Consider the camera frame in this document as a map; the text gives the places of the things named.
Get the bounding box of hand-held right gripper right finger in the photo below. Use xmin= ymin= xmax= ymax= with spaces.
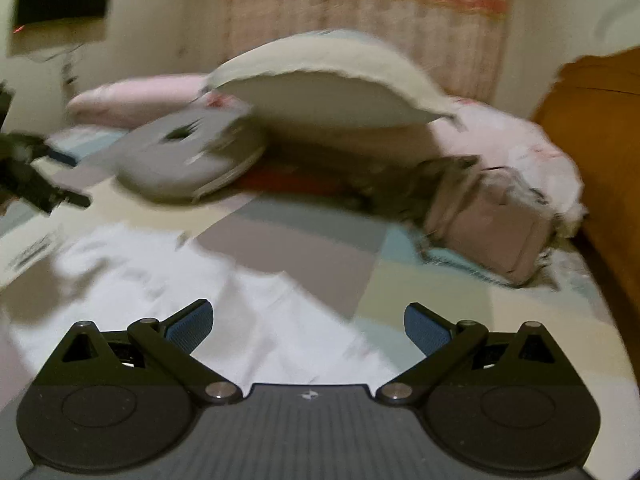
xmin=375 ymin=302 xmax=563 ymax=405

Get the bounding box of patterned curtain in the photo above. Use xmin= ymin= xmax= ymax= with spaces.
xmin=220 ymin=0 xmax=516 ymax=106

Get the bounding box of beige handbag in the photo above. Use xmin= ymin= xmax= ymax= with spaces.
xmin=350 ymin=155 xmax=561 ymax=288

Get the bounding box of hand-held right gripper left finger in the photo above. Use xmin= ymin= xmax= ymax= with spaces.
xmin=52 ymin=299 xmax=243 ymax=405

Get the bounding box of wooden headboard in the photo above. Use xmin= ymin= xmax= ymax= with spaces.
xmin=532 ymin=47 xmax=640 ymax=311

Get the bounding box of cream pillow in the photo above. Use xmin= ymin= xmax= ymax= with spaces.
xmin=205 ymin=30 xmax=461 ymax=136

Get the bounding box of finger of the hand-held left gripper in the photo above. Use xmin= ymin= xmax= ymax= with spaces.
xmin=47 ymin=187 xmax=92 ymax=209
xmin=45 ymin=146 xmax=81 ymax=167

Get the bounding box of white printed sweatshirt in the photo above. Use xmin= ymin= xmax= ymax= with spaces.
xmin=0 ymin=220 xmax=401 ymax=391

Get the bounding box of grey donut cushion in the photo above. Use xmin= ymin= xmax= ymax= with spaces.
xmin=107 ymin=105 xmax=271 ymax=206

